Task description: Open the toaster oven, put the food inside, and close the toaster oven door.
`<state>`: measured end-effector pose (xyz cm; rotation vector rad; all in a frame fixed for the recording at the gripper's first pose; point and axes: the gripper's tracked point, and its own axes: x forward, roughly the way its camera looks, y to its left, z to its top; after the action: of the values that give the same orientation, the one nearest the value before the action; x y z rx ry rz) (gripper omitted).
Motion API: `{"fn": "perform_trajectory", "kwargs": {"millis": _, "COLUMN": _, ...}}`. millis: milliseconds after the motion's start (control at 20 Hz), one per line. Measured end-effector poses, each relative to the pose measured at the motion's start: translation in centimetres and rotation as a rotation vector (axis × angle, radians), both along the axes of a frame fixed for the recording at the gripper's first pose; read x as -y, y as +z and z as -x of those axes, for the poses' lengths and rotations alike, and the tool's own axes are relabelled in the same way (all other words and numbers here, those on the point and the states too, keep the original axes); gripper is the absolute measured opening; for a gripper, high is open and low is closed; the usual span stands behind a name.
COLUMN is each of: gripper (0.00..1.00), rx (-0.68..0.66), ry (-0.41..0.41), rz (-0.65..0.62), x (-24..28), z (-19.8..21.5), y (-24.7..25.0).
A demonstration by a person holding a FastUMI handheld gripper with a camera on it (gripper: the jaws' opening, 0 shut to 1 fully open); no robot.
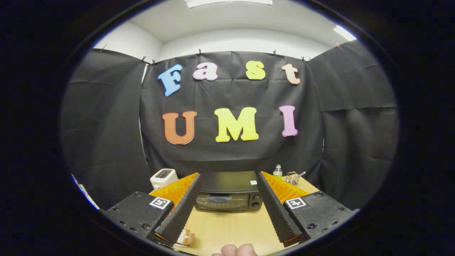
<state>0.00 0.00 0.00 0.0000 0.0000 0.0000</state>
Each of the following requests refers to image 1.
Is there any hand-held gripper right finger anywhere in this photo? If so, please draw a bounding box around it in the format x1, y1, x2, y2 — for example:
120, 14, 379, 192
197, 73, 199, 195
256, 171, 360, 247

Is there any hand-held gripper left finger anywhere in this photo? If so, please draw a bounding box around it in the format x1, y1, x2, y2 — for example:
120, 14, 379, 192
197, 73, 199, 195
101, 172, 202, 247

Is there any sandwich with lettuce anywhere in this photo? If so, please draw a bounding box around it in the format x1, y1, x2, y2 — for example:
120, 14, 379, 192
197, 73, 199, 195
177, 229, 196, 246

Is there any black toaster oven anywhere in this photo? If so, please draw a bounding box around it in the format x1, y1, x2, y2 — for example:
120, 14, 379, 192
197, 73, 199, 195
195, 171, 263, 213

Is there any white toaster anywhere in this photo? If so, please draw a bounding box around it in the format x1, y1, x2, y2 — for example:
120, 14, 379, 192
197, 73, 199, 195
150, 169, 178, 190

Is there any clear glass container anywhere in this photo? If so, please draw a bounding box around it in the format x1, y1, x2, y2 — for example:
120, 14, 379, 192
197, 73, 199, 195
285, 171, 306, 186

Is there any small ceiling light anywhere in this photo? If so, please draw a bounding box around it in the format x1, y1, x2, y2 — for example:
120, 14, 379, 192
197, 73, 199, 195
333, 25, 357, 41

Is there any long ceiling light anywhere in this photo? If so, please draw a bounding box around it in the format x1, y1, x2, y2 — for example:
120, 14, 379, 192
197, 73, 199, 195
184, 0, 273, 8

